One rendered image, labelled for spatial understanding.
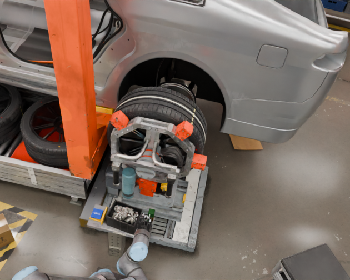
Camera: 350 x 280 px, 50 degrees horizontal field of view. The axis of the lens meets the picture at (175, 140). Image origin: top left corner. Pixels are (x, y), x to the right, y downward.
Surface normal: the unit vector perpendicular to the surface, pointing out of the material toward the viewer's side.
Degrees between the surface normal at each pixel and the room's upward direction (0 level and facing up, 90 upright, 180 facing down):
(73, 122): 90
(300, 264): 0
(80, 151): 90
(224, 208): 0
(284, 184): 0
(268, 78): 90
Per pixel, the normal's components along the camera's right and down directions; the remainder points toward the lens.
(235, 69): -0.19, 0.71
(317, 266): 0.11, -0.67
